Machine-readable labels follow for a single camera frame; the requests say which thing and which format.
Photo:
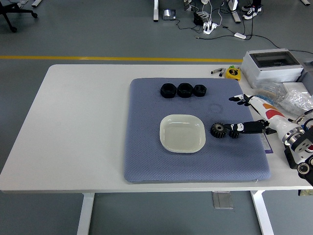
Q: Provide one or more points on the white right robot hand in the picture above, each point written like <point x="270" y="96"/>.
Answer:
<point x="275" y="115"/>

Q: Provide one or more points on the small black gear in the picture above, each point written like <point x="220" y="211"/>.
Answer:
<point x="234" y="135"/>

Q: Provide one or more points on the large black gear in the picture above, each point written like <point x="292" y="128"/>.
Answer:
<point x="217" y="131"/>

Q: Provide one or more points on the flat white box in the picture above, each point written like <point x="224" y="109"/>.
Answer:
<point x="294" y="86"/>

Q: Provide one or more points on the grey device box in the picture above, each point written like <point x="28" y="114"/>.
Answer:
<point x="307" y="78"/>

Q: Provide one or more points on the small black hex nut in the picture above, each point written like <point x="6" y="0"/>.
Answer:
<point x="200" y="90"/>

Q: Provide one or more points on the large black hex nut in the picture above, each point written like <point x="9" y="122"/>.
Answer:
<point x="167" y="90"/>
<point x="185" y="90"/>

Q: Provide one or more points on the black charger box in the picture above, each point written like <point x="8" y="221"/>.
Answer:
<point x="198" y="18"/>

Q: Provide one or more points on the clear bag of screws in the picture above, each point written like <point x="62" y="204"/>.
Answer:
<point x="297" y="100"/>

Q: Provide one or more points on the yellow tape measure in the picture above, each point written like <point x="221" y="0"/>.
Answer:
<point x="233" y="73"/>

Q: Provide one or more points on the small black marker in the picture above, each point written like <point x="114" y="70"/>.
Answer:
<point x="221" y="73"/>

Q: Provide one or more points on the small silver connector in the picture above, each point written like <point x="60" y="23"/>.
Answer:
<point x="215" y="71"/>

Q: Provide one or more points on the white power adapter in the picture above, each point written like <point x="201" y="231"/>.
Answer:
<point x="240" y="35"/>

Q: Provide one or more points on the white square dish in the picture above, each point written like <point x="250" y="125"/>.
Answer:
<point x="182" y="134"/>

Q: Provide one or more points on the white table leg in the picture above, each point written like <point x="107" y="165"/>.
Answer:
<point x="85" y="213"/>
<point x="262" y="213"/>

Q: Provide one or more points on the metal floor plate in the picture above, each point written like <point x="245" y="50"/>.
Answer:
<point x="222" y="200"/>

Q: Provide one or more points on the person's white black sneaker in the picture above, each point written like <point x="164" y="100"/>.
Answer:
<point x="250" y="13"/>

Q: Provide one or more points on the white power strip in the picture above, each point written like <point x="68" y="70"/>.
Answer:
<point x="209" y="27"/>

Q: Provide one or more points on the white background desk leg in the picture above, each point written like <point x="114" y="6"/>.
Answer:
<point x="235" y="12"/>
<point x="156" y="11"/>

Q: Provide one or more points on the blue-grey textured mat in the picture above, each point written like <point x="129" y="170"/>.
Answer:
<point x="146" y="147"/>

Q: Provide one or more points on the black office chair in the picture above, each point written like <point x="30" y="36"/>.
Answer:
<point x="9" y="12"/>

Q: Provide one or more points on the grey electrical enclosure box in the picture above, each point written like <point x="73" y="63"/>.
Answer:
<point x="271" y="71"/>

